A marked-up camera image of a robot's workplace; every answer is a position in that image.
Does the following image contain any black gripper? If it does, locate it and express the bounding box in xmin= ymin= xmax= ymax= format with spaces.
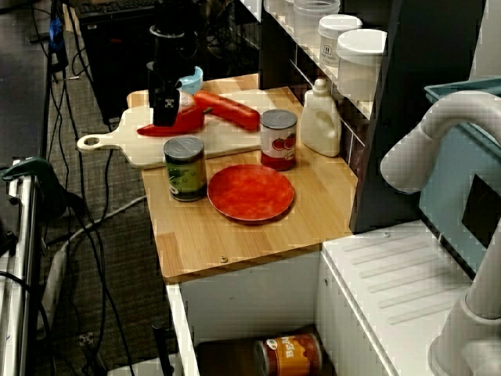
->
xmin=146 ymin=32 xmax=197 ymax=128

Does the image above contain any red toy chili pepper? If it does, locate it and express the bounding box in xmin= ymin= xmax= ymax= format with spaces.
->
xmin=136 ymin=106 xmax=214 ymax=138

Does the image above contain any light blue bowl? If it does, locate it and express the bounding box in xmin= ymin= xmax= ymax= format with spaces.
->
xmin=178 ymin=65 xmax=204 ymax=92

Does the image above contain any pale wooden cutting board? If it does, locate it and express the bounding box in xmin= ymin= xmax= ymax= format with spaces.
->
xmin=76 ymin=89 xmax=275 ymax=170

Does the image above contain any black computer case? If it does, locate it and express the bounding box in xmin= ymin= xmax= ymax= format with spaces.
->
xmin=80 ymin=11 xmax=157 ymax=126

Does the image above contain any green toy pea can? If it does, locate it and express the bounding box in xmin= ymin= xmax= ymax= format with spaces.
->
xmin=163 ymin=136 xmax=207 ymax=203

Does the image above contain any toy tomato can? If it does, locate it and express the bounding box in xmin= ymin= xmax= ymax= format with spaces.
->
xmin=260 ymin=110 xmax=298 ymax=172

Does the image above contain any red plate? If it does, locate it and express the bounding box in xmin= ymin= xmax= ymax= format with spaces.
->
xmin=207 ymin=164 xmax=295 ymax=226

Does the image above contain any black keyboard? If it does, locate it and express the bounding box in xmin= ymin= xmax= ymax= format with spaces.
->
xmin=74 ymin=0 xmax=156 ymax=19

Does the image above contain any blue tape wrap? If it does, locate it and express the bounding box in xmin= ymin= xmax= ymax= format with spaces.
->
xmin=49 ymin=17 xmax=66 ymax=52

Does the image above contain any white toy detergent bottle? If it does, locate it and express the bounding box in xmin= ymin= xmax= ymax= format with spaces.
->
xmin=299 ymin=78 xmax=342 ymax=158

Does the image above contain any dark green clamp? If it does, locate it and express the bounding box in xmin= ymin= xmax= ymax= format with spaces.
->
xmin=0 ymin=156 xmax=67 ymax=220

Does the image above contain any clear lidless plastic jar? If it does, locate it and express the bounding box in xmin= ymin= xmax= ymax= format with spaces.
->
xmin=293 ymin=0 xmax=342 ymax=48

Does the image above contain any small white-lid plastic jar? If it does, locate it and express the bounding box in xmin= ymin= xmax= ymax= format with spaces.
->
xmin=317 ymin=14 xmax=363 ymax=70

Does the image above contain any large white-lid plastic jar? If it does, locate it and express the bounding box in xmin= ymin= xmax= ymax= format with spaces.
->
xmin=335 ymin=28 xmax=388 ymax=103

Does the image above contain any white power strip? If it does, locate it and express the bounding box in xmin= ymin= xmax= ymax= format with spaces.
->
xmin=38 ymin=240 xmax=70 ymax=326

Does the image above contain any dark grey shelf unit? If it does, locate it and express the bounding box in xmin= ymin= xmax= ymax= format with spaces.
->
xmin=258 ymin=0 xmax=486 ymax=236

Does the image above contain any grey toy faucet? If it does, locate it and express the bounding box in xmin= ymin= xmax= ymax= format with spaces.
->
xmin=380 ymin=90 xmax=501 ymax=376

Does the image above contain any orange toy bean can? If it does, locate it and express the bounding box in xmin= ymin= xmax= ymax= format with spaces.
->
xmin=256 ymin=332 xmax=324 ymax=376

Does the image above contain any white toy sink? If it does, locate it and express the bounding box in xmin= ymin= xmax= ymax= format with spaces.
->
xmin=166 ymin=219 xmax=477 ymax=376

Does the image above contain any blue plastic bin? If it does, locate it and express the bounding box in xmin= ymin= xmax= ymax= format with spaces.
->
xmin=418 ymin=77 xmax=501 ymax=281

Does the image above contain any white cable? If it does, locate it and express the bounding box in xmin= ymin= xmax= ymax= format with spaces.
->
xmin=66 ymin=194 xmax=148 ymax=242

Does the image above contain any aluminium frame rail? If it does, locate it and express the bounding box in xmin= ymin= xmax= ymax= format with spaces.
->
xmin=0 ymin=160 xmax=40 ymax=376

